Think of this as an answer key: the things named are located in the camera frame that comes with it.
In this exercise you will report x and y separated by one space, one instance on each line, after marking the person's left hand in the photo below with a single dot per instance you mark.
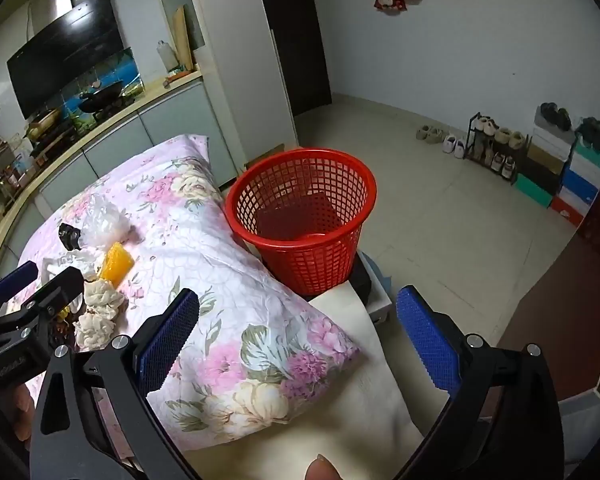
22 412

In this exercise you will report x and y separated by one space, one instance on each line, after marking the beige slipper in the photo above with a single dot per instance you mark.
422 134
435 136

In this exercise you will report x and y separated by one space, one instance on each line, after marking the person's right hand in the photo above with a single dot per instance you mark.
324 469

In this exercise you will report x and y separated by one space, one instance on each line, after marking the pink floral blanket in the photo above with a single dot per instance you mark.
260 310

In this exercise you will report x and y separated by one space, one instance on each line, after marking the cluster of fluffy shoes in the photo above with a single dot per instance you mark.
502 136

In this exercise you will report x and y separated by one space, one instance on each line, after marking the golden frying pan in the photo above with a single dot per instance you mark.
42 122

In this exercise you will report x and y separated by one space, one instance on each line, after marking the black shoe rack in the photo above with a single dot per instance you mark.
472 135

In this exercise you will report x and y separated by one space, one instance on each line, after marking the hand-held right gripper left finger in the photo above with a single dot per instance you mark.
167 345

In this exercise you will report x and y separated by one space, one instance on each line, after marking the beige tissue ball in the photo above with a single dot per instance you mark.
102 297
94 331

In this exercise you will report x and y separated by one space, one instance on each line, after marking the pair of dark sandals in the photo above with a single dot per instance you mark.
592 131
555 114

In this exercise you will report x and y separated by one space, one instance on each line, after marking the wooden cutting board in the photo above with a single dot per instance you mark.
182 35

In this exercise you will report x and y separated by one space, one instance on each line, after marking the black range hood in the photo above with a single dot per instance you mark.
65 55

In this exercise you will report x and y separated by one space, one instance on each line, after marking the stack of shoe boxes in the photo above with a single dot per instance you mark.
580 185

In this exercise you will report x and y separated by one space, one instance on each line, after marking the black wok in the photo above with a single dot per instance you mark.
100 99

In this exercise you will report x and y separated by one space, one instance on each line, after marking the red plastic mesh basket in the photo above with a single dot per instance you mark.
305 240

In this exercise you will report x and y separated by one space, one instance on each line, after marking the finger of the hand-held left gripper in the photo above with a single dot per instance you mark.
55 292
15 279

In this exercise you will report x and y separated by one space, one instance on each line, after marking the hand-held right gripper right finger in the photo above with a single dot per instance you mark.
427 342

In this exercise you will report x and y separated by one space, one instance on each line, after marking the orange packet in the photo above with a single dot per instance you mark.
115 262

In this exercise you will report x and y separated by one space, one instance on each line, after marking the small orange kitchen item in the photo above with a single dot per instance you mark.
174 79

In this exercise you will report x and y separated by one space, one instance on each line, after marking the white shoe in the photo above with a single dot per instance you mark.
449 144
459 148

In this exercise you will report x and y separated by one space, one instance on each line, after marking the black plastic bag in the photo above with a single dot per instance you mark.
70 236

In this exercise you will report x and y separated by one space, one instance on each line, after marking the metal spice rack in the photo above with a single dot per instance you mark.
5 170

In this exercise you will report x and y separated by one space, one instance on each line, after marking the black induction cooker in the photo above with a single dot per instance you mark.
52 142

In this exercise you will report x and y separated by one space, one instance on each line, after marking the clear plastic bottle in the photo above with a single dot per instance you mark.
166 57

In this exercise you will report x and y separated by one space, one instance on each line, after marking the kitchen counter with cabinets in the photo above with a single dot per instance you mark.
115 145

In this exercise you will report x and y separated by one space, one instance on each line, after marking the brown wooden panel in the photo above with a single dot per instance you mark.
555 285

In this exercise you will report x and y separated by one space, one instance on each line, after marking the blue printed backsplash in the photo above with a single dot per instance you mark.
125 67

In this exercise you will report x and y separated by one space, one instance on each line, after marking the clear plastic bag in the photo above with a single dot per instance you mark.
102 225

